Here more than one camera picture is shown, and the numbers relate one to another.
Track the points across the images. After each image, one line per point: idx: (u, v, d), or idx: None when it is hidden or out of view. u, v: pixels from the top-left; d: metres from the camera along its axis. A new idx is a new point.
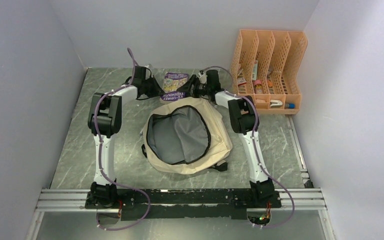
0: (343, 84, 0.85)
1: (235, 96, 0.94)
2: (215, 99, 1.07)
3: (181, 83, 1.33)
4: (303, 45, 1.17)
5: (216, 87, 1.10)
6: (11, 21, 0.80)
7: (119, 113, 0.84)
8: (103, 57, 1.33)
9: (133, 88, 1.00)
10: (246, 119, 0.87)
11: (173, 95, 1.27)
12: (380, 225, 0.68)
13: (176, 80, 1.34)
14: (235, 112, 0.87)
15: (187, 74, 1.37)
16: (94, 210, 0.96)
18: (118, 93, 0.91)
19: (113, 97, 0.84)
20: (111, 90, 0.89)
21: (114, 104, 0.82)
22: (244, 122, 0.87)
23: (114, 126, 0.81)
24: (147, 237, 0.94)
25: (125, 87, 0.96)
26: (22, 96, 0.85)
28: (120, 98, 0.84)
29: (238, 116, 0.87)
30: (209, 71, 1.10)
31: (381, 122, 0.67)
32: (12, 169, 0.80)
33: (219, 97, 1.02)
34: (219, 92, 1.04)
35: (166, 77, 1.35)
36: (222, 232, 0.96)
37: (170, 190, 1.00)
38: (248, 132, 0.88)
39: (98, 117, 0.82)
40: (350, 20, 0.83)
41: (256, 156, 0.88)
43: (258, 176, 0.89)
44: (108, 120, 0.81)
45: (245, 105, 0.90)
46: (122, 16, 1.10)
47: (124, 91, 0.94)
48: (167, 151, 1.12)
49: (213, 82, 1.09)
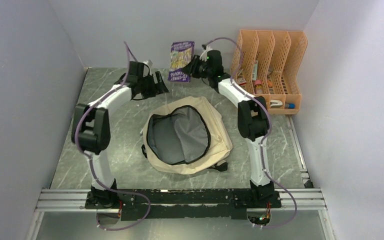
0: (343, 84, 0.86)
1: (245, 93, 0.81)
2: (218, 89, 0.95)
3: (186, 55, 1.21)
4: (303, 45, 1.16)
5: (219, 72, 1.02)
6: (12, 21, 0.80)
7: (105, 129, 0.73)
8: (103, 57, 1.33)
9: (124, 90, 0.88)
10: (257, 123, 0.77)
11: (179, 73, 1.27)
12: (381, 226, 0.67)
13: (181, 52, 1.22)
14: (246, 116, 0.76)
15: (193, 42, 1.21)
16: (94, 210, 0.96)
18: (106, 101, 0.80)
19: (98, 111, 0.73)
20: (98, 100, 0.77)
21: (99, 120, 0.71)
22: (255, 127, 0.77)
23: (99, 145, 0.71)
24: (147, 237, 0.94)
25: (116, 91, 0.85)
26: (22, 97, 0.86)
28: (106, 113, 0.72)
29: (249, 122, 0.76)
30: (212, 53, 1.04)
31: (380, 122, 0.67)
32: (12, 170, 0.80)
33: (224, 88, 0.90)
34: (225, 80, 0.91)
35: (172, 50, 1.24)
36: (222, 232, 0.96)
37: (170, 190, 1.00)
38: (256, 139, 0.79)
39: (82, 133, 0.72)
40: (349, 20, 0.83)
41: (261, 162, 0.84)
43: (261, 180, 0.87)
44: (93, 137, 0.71)
45: (256, 107, 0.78)
46: (122, 16, 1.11)
47: (112, 97, 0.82)
48: (167, 151, 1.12)
49: (214, 66, 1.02)
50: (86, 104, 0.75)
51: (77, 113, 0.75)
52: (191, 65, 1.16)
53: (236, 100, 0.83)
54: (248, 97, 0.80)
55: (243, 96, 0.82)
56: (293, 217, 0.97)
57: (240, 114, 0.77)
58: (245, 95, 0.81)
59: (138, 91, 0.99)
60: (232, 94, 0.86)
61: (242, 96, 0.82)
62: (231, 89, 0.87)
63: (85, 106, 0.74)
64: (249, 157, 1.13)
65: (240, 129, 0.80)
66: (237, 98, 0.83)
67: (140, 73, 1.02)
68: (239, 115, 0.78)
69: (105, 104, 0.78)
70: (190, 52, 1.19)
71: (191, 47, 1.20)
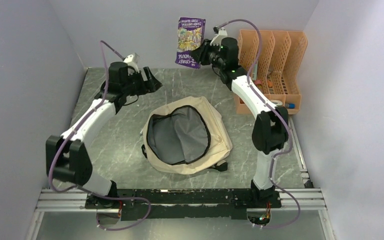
0: (343, 84, 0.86)
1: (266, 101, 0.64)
2: (230, 88, 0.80)
3: (195, 37, 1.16)
4: (303, 45, 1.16)
5: (234, 65, 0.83)
6: (12, 22, 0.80)
7: (82, 164, 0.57)
8: (103, 57, 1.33)
9: (107, 106, 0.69)
10: (276, 138, 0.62)
11: (186, 57, 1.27)
12: (381, 226, 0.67)
13: (189, 32, 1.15)
14: (266, 129, 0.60)
15: (202, 21, 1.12)
16: (94, 209, 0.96)
18: (84, 126, 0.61)
19: (71, 146, 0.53)
20: (74, 130, 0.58)
21: (75, 157, 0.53)
22: (272, 143, 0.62)
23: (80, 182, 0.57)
24: (147, 237, 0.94)
25: (96, 111, 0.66)
26: (22, 97, 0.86)
28: (82, 147, 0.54)
29: (268, 137, 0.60)
30: (227, 42, 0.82)
31: (380, 122, 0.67)
32: (12, 169, 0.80)
33: (238, 89, 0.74)
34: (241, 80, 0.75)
35: (179, 27, 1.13)
36: (222, 233, 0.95)
37: (170, 190, 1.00)
38: (270, 152, 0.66)
39: (56, 172, 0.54)
40: (349, 20, 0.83)
41: (269, 172, 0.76)
43: (265, 185, 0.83)
44: (68, 178, 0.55)
45: (277, 118, 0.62)
46: (122, 16, 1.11)
47: (93, 119, 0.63)
48: (167, 151, 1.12)
49: (229, 57, 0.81)
50: (60, 137, 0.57)
51: (46, 151, 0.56)
52: (200, 50, 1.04)
53: (255, 110, 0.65)
54: (268, 107, 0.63)
55: (262, 104, 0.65)
56: (298, 217, 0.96)
57: (258, 125, 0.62)
58: (265, 103, 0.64)
59: (122, 102, 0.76)
60: (250, 99, 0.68)
61: (262, 104, 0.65)
62: (248, 90, 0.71)
63: (58, 141, 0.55)
64: (248, 157, 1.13)
65: (254, 139, 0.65)
66: (256, 109, 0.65)
67: (124, 80, 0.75)
68: (256, 126, 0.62)
69: (82, 132, 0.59)
70: (200, 34, 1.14)
71: (201, 27, 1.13)
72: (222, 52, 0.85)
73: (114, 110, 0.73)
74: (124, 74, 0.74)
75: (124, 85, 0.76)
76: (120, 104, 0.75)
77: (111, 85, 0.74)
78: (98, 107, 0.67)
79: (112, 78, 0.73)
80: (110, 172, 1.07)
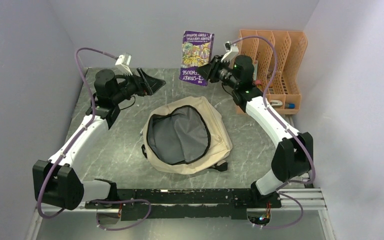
0: (343, 84, 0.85)
1: (288, 128, 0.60)
2: (244, 109, 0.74)
3: (202, 52, 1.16)
4: (303, 45, 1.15)
5: (249, 85, 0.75)
6: (12, 21, 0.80)
7: (73, 189, 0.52)
8: (103, 57, 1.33)
9: (98, 122, 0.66)
10: (299, 166, 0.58)
11: (193, 73, 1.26)
12: (381, 226, 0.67)
13: (196, 46, 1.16)
14: (289, 159, 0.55)
15: (209, 35, 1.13)
16: (94, 209, 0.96)
18: (73, 147, 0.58)
19: (58, 173, 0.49)
20: (62, 153, 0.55)
21: (63, 184, 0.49)
22: (295, 172, 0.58)
23: (71, 207, 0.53)
24: (147, 237, 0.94)
25: (86, 130, 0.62)
26: (22, 96, 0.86)
28: (70, 173, 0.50)
29: (291, 167, 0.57)
30: (241, 61, 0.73)
31: (381, 123, 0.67)
32: (12, 169, 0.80)
33: (254, 111, 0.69)
34: (257, 101, 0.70)
35: (184, 42, 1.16)
36: (222, 232, 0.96)
37: (170, 190, 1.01)
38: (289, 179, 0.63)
39: (46, 198, 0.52)
40: (350, 20, 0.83)
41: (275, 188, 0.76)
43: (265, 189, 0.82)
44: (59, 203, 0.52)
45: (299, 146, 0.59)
46: (122, 16, 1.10)
47: (83, 138, 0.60)
48: (167, 151, 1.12)
49: (243, 78, 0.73)
50: (48, 161, 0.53)
51: (33, 178, 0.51)
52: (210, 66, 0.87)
53: (276, 138, 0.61)
54: (290, 133, 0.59)
55: (283, 129, 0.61)
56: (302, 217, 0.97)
57: (280, 155, 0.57)
58: (286, 129, 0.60)
59: (114, 115, 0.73)
60: (269, 124, 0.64)
61: (282, 129, 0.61)
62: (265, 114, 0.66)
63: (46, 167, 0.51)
64: (248, 157, 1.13)
65: (273, 168, 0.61)
66: (277, 135, 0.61)
67: (113, 89, 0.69)
68: (277, 155, 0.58)
69: (72, 154, 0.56)
70: (208, 48, 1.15)
71: (209, 42, 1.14)
72: (236, 72, 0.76)
73: (109, 124, 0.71)
74: (112, 85, 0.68)
75: (114, 95, 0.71)
76: (113, 118, 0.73)
77: (101, 98, 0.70)
78: (88, 125, 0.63)
79: (100, 93, 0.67)
80: (110, 172, 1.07)
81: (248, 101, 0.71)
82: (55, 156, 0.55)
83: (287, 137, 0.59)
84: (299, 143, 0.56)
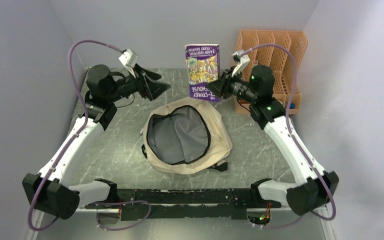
0: (343, 85, 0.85)
1: (313, 165, 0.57)
2: (263, 126, 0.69)
3: (209, 66, 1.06)
4: (303, 45, 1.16)
5: (266, 98, 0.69)
6: (12, 21, 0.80)
7: (65, 202, 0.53)
8: (103, 57, 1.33)
9: (91, 128, 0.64)
10: (316, 203, 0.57)
11: (202, 89, 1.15)
12: (381, 225, 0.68)
13: (202, 61, 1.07)
14: (310, 200, 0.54)
15: (215, 48, 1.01)
16: (94, 209, 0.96)
18: (63, 159, 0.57)
19: (48, 189, 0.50)
20: (51, 167, 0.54)
21: (54, 199, 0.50)
22: (311, 207, 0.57)
23: (65, 217, 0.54)
24: (147, 237, 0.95)
25: (78, 137, 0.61)
26: (22, 96, 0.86)
28: (60, 188, 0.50)
29: (309, 205, 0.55)
30: (259, 71, 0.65)
31: (381, 123, 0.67)
32: (12, 169, 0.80)
33: (277, 134, 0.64)
34: (280, 124, 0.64)
35: (187, 58, 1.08)
36: (222, 232, 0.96)
37: (170, 190, 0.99)
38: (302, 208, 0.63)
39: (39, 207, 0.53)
40: (350, 20, 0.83)
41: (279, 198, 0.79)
43: (264, 193, 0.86)
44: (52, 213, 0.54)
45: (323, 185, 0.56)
46: (122, 16, 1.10)
47: (74, 148, 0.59)
48: (167, 151, 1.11)
49: (261, 91, 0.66)
50: (37, 176, 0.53)
51: (25, 190, 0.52)
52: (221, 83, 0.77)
53: (300, 175, 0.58)
54: (315, 172, 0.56)
55: (309, 167, 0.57)
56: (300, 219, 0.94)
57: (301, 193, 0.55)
58: (312, 167, 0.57)
59: (110, 115, 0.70)
60: (294, 158, 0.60)
61: (307, 166, 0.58)
62: (290, 144, 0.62)
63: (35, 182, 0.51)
64: (248, 157, 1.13)
65: (290, 198, 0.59)
66: (301, 172, 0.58)
67: (108, 87, 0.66)
68: (298, 190, 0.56)
69: (62, 167, 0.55)
70: (215, 62, 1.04)
71: (214, 55, 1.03)
72: (253, 84, 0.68)
73: (103, 125, 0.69)
74: (107, 83, 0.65)
75: (110, 94, 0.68)
76: (108, 119, 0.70)
77: (97, 97, 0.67)
78: (79, 131, 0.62)
79: (95, 92, 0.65)
80: (110, 172, 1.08)
81: (270, 122, 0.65)
82: (45, 169, 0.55)
83: (312, 177, 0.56)
84: (325, 186, 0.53)
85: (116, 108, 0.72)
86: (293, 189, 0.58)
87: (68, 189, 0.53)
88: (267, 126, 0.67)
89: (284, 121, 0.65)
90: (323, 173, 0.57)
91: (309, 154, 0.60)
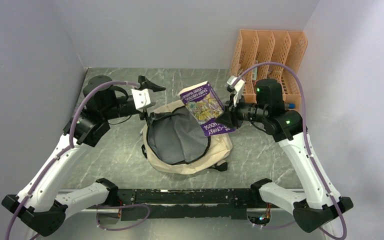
0: (343, 85, 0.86)
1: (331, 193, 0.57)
2: (278, 140, 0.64)
3: (211, 105, 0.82)
4: (303, 45, 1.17)
5: (278, 111, 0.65)
6: (12, 21, 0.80)
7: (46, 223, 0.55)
8: (103, 57, 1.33)
9: (73, 151, 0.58)
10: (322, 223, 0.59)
11: (213, 124, 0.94)
12: (381, 225, 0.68)
13: (200, 102, 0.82)
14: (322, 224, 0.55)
15: (205, 86, 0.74)
16: (94, 210, 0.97)
18: (41, 185, 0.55)
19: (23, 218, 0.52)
20: (28, 194, 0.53)
21: (31, 225, 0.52)
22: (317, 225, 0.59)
23: (49, 234, 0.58)
24: (147, 237, 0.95)
25: (57, 162, 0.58)
26: (23, 96, 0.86)
28: (34, 217, 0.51)
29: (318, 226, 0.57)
30: (264, 83, 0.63)
31: (381, 124, 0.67)
32: (13, 169, 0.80)
33: (294, 153, 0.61)
34: (299, 142, 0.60)
35: (185, 104, 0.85)
36: (222, 232, 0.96)
37: (170, 190, 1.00)
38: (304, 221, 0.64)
39: None
40: (350, 21, 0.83)
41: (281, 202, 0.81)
43: (264, 195, 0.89)
44: None
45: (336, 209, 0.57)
46: (122, 16, 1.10)
47: (53, 172, 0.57)
48: (167, 151, 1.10)
49: (271, 101, 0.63)
50: (14, 200, 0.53)
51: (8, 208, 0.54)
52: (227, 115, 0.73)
53: (315, 199, 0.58)
54: (331, 200, 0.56)
55: (325, 193, 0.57)
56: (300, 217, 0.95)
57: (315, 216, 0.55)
58: (329, 194, 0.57)
59: (100, 132, 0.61)
60: (309, 181, 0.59)
61: (323, 192, 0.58)
62: (306, 165, 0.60)
63: (12, 206, 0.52)
64: (248, 157, 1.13)
65: (297, 215, 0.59)
66: (317, 198, 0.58)
67: (106, 101, 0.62)
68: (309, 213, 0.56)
69: (39, 194, 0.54)
70: (214, 99, 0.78)
71: (209, 92, 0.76)
72: (260, 98, 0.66)
73: (90, 143, 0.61)
74: (105, 96, 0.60)
75: (107, 108, 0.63)
76: (97, 136, 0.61)
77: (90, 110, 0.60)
78: (60, 154, 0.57)
79: (90, 102, 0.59)
80: (110, 172, 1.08)
81: (289, 139, 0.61)
82: (23, 192, 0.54)
83: (327, 204, 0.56)
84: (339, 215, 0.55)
85: (109, 126, 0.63)
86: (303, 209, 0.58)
87: (47, 212, 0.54)
88: (284, 142, 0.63)
89: (302, 138, 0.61)
90: (338, 199, 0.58)
91: (325, 177, 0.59)
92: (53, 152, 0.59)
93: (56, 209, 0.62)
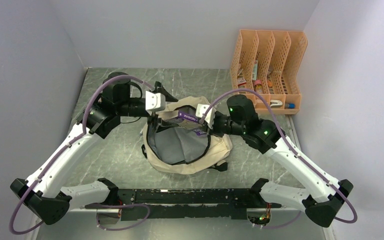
0: (343, 85, 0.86)
1: (329, 183, 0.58)
2: (262, 152, 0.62)
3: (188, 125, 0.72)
4: (303, 45, 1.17)
5: (254, 123, 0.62)
6: (13, 21, 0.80)
7: (50, 211, 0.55)
8: (103, 57, 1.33)
9: (86, 139, 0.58)
10: None
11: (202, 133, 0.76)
12: (381, 225, 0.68)
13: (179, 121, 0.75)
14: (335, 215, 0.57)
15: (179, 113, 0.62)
16: (94, 210, 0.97)
18: (51, 171, 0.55)
19: (31, 200, 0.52)
20: (38, 178, 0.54)
21: (38, 210, 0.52)
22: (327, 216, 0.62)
23: (52, 223, 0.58)
24: (147, 237, 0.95)
25: (70, 149, 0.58)
26: (22, 97, 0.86)
28: (42, 202, 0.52)
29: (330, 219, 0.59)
30: (234, 101, 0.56)
31: (381, 123, 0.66)
32: (12, 169, 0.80)
33: (282, 157, 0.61)
34: (283, 145, 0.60)
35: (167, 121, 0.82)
36: (222, 232, 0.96)
37: (170, 190, 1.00)
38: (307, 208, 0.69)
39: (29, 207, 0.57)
40: (349, 21, 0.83)
41: (283, 199, 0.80)
43: (265, 196, 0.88)
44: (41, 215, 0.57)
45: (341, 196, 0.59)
46: (123, 16, 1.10)
47: (63, 160, 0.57)
48: (167, 151, 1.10)
49: (247, 117, 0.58)
50: (24, 184, 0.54)
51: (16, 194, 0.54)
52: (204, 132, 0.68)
53: (319, 193, 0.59)
54: (333, 188, 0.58)
55: (325, 184, 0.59)
56: (300, 215, 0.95)
57: (327, 212, 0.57)
58: (329, 184, 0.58)
59: (112, 125, 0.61)
60: (307, 178, 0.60)
61: (323, 183, 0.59)
62: (299, 166, 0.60)
63: (22, 189, 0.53)
64: (248, 157, 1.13)
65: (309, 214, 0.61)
66: (320, 191, 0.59)
67: (121, 96, 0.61)
68: (321, 208, 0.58)
69: (48, 180, 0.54)
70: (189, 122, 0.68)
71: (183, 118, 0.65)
72: (233, 115, 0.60)
73: (101, 135, 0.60)
74: (123, 90, 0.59)
75: (120, 104, 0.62)
76: (108, 128, 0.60)
77: (104, 103, 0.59)
78: (72, 143, 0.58)
79: (106, 94, 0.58)
80: (110, 172, 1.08)
81: (273, 147, 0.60)
82: (33, 177, 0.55)
83: (331, 193, 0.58)
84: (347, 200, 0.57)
85: (119, 121, 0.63)
86: (314, 206, 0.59)
87: (55, 200, 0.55)
88: (271, 151, 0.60)
89: (283, 142, 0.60)
90: (339, 185, 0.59)
91: (318, 168, 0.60)
92: (65, 139, 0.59)
93: (61, 198, 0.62)
